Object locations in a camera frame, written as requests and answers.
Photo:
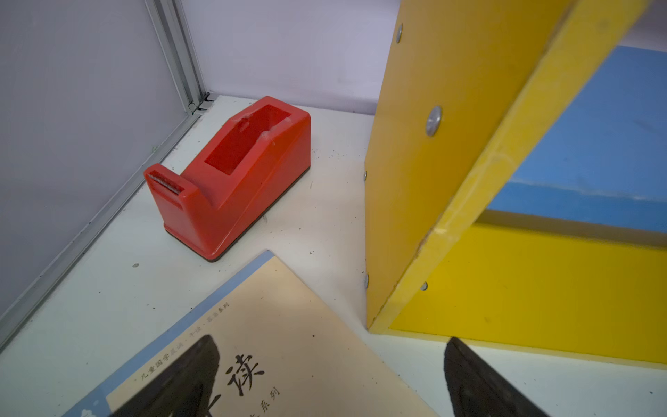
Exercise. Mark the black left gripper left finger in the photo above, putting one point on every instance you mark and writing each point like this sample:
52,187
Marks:
182,389

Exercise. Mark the red tape dispenser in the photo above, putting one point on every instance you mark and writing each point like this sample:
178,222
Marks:
249,164

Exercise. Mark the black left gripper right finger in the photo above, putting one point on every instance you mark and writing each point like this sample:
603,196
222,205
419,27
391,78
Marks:
477,389

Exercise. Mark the blue-edged beige reading book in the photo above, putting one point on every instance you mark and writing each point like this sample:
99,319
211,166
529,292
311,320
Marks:
271,347

